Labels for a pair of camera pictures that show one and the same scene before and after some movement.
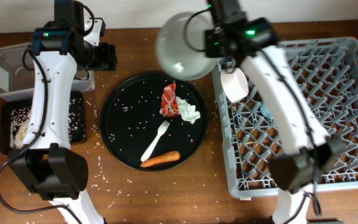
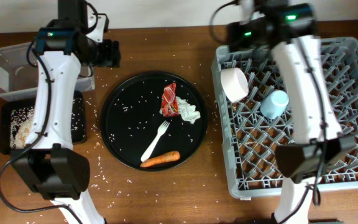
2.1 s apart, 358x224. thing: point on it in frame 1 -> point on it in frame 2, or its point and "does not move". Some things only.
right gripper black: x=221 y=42 -> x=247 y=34
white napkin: x=187 y=111 does not move
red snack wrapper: x=169 y=105 does not move
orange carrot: x=168 y=157 does not move
